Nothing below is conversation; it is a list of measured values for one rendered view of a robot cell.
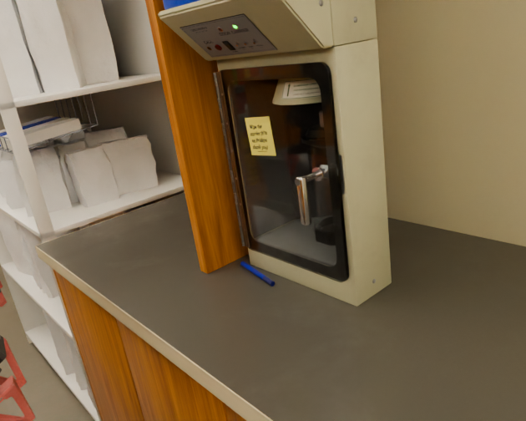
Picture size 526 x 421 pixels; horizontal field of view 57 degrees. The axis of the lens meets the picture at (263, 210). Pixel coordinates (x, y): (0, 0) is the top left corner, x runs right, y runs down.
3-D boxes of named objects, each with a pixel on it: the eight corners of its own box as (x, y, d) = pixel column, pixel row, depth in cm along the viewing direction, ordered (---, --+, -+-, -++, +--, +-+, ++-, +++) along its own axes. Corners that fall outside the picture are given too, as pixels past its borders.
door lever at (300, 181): (328, 217, 87) (317, 215, 89) (323, 167, 84) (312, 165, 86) (307, 227, 84) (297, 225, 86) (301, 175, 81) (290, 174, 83)
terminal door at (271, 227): (248, 246, 112) (219, 69, 99) (350, 283, 90) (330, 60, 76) (245, 247, 112) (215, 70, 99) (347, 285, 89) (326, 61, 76)
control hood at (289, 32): (215, 59, 99) (206, 7, 96) (336, 46, 75) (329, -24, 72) (167, 68, 93) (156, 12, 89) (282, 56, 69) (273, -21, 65)
